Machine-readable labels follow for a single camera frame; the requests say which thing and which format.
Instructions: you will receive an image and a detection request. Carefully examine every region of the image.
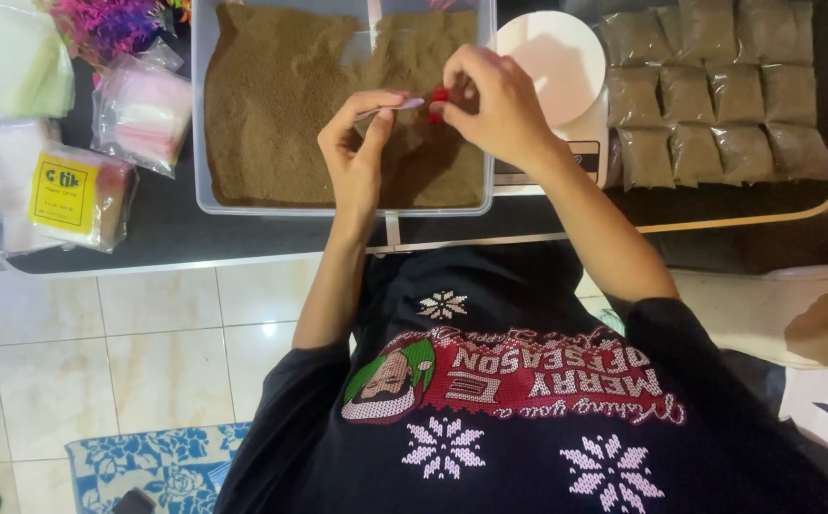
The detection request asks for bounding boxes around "person's left hand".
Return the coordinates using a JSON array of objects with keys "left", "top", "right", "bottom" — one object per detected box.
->
[{"left": 317, "top": 89, "right": 415, "bottom": 215}]

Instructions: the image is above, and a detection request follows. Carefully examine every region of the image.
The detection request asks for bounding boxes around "group of filled brown packets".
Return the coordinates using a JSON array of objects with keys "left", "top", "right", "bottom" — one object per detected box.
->
[{"left": 595, "top": 0, "right": 828, "bottom": 193}]

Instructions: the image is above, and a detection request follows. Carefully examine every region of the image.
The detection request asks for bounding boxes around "black printed shirt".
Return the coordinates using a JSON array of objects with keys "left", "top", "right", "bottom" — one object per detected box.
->
[{"left": 213, "top": 240, "right": 828, "bottom": 514}]

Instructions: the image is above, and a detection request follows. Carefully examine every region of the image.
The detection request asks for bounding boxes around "white and dark cloth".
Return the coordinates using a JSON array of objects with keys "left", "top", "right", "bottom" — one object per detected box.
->
[{"left": 777, "top": 364, "right": 828, "bottom": 501}]

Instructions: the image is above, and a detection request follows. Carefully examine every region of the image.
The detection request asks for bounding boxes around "small red scoop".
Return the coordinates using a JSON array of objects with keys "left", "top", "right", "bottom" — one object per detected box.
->
[{"left": 427, "top": 86, "right": 451, "bottom": 125}]

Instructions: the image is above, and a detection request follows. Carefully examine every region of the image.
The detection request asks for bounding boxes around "pack of pink plastic bags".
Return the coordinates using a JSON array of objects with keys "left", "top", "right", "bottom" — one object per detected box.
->
[{"left": 90, "top": 39, "right": 194, "bottom": 179}]

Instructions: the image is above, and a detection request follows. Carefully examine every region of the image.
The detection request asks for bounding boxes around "person's right hand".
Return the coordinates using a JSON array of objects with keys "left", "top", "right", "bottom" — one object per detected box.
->
[{"left": 430, "top": 44, "right": 566, "bottom": 170}]

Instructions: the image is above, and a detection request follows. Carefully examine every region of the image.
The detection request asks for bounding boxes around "blue floral mat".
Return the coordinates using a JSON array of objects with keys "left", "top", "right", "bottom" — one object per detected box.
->
[{"left": 64, "top": 421, "right": 252, "bottom": 514}]

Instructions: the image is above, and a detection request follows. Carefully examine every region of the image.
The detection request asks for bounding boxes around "pack of green plastic bags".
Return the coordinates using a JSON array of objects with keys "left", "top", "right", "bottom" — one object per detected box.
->
[{"left": 0, "top": 0, "right": 77, "bottom": 121}]

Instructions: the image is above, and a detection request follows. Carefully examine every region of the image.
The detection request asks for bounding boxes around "pack of white plastic bags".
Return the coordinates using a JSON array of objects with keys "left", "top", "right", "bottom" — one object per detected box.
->
[{"left": 0, "top": 118, "right": 72, "bottom": 257}]

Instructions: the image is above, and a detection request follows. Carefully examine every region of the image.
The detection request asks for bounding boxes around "white sack with brown powder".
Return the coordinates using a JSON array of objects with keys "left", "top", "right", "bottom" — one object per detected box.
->
[{"left": 667, "top": 260, "right": 828, "bottom": 372}]

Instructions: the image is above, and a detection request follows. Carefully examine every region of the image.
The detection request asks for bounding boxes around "yellow label plastic bag pack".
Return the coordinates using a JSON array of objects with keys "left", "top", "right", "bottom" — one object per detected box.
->
[{"left": 27, "top": 143, "right": 138, "bottom": 254}]

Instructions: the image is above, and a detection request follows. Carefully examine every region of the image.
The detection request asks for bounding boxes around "small clear plastic bag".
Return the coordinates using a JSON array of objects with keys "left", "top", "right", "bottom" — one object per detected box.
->
[{"left": 353, "top": 97, "right": 427, "bottom": 124}]

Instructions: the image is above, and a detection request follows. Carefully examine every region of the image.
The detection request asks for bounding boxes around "brown powder heap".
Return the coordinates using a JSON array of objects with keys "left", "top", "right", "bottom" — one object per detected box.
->
[{"left": 203, "top": 3, "right": 487, "bottom": 209}]

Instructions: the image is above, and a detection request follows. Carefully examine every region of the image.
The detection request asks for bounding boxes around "white digital scale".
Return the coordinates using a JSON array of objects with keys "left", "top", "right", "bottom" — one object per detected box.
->
[{"left": 492, "top": 10, "right": 610, "bottom": 196}]

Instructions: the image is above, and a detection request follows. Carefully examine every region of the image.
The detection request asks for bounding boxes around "clear plastic container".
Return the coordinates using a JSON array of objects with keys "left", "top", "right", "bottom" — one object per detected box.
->
[{"left": 190, "top": 0, "right": 498, "bottom": 218}]

